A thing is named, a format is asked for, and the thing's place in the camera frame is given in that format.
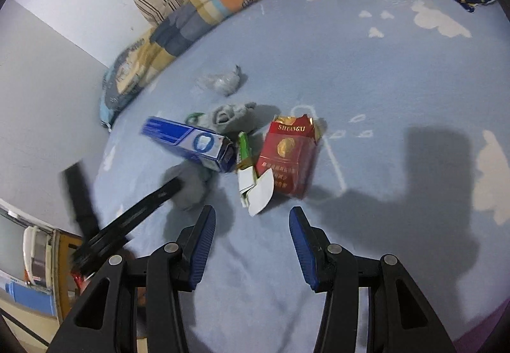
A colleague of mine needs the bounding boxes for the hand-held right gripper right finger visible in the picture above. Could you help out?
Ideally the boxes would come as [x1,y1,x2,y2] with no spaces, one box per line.
[288,206,457,353]

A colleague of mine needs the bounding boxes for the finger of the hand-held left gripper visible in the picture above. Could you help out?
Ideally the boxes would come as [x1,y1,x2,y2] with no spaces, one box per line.
[77,177,183,262]
[62,162,102,242]

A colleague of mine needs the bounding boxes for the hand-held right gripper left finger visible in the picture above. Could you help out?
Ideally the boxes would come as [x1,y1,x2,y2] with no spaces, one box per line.
[48,205,217,353]

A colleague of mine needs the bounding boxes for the grey sock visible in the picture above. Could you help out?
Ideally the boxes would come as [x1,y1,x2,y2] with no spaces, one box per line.
[205,101,259,134]
[161,164,214,212]

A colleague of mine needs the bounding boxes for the green white small carton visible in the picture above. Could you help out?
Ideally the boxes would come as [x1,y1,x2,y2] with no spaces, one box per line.
[235,131,275,217]

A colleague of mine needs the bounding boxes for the blue toothpaste box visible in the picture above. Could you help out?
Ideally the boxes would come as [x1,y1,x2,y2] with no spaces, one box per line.
[140,116,236,174]

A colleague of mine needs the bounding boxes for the red cigarette pack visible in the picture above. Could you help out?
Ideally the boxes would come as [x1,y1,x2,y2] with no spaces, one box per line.
[255,114,323,200]

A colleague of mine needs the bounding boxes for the clear plastic wrap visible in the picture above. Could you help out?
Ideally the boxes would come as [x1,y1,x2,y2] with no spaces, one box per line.
[195,64,244,96]

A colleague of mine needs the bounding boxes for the white plastic object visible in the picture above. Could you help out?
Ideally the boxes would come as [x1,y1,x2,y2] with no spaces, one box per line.
[22,225,54,287]

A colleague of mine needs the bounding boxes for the blue plastic container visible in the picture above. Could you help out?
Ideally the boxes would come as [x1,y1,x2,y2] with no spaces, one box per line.
[5,280,55,317]

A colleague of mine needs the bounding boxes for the patchwork cartoon quilt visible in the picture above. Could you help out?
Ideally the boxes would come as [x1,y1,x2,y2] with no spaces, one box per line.
[99,0,361,133]

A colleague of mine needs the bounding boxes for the yellow wooden frame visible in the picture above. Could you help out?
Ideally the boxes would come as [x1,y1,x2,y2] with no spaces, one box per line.
[54,229,88,322]

